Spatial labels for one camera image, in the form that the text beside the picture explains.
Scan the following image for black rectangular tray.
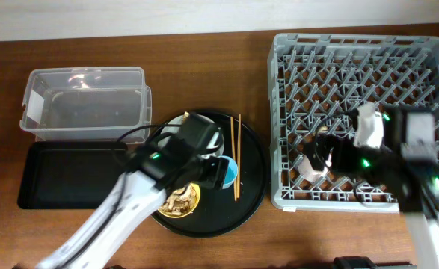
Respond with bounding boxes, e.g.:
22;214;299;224
17;141;127;209

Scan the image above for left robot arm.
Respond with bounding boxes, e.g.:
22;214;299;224
37;112;228;268

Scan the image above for blue cup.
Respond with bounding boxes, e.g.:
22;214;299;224
221;155;238;189

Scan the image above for pink cup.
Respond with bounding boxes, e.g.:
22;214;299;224
297;150;332;182

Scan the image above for food scraps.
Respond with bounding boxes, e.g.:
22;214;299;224
161;185;198;217

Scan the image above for yellow bowl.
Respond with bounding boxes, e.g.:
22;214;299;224
157;182;202;220

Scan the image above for wooden chopstick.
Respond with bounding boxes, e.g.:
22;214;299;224
237;114;242;196
230;116;238;202

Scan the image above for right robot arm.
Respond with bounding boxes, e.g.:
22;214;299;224
302;102;439;268

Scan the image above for grey dishwasher rack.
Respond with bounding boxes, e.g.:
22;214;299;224
268;34;439;213

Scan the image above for right wooden chopstick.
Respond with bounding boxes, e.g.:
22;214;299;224
237;114;242;196

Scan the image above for brown snack wrapper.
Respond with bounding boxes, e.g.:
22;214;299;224
182;111;189;121

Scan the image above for round black tray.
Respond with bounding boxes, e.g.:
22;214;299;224
152;118;271;238

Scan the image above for clear plastic bin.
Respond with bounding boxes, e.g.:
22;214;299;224
19;67;153;143

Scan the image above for grey plate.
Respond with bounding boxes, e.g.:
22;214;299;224
160;114;224;159

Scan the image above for left wooden chopstick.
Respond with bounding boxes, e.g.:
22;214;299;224
230;116;238;202

